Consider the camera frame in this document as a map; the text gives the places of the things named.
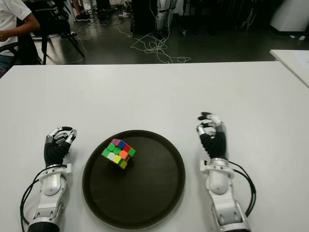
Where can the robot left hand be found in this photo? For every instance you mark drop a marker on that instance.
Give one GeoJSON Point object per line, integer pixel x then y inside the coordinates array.
{"type": "Point", "coordinates": [54, 151]}

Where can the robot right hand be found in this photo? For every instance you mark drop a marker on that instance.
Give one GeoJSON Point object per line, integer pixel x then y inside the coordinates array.
{"type": "Point", "coordinates": [214, 142]}

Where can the multicoloured Rubik's cube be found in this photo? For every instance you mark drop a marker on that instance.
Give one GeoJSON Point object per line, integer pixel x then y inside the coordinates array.
{"type": "Point", "coordinates": [118, 152]}

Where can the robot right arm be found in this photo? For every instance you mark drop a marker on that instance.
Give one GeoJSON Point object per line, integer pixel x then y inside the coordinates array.
{"type": "Point", "coordinates": [222, 183]}

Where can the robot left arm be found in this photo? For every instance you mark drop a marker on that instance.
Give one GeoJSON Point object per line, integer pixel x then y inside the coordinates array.
{"type": "Point", "coordinates": [50, 183]}

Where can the dark brown round plate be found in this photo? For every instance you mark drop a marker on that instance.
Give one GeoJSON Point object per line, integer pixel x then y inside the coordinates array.
{"type": "Point", "coordinates": [134, 188]}

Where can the black office chair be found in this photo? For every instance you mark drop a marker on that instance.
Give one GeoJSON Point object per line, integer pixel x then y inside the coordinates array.
{"type": "Point", "coordinates": [27, 50]}

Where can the white side table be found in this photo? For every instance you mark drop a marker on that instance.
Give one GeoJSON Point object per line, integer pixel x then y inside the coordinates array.
{"type": "Point", "coordinates": [295, 64]}

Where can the black folding chair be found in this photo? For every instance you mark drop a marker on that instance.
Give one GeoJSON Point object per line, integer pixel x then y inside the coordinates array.
{"type": "Point", "coordinates": [51, 24]}

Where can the silver humanoid robot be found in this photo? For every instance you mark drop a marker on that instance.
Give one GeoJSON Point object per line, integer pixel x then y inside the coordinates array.
{"type": "Point", "coordinates": [163, 18]}

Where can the small white floor object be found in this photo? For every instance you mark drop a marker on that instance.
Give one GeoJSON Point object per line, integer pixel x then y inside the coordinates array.
{"type": "Point", "coordinates": [301, 38]}

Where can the black sneaker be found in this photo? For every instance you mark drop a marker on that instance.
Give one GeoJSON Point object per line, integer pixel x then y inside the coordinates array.
{"type": "Point", "coordinates": [82, 17]}

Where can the person in white shirt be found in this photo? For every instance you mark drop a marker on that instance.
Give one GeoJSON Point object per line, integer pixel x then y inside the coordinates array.
{"type": "Point", "coordinates": [10, 14]}

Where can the black cabinet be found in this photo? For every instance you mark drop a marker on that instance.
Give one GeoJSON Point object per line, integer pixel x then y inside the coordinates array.
{"type": "Point", "coordinates": [144, 17]}

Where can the white cabinet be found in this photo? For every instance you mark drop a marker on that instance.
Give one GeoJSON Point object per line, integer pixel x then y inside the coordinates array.
{"type": "Point", "coordinates": [292, 14]}

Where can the white power strip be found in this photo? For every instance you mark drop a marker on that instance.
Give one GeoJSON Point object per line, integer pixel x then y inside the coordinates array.
{"type": "Point", "coordinates": [124, 15]}

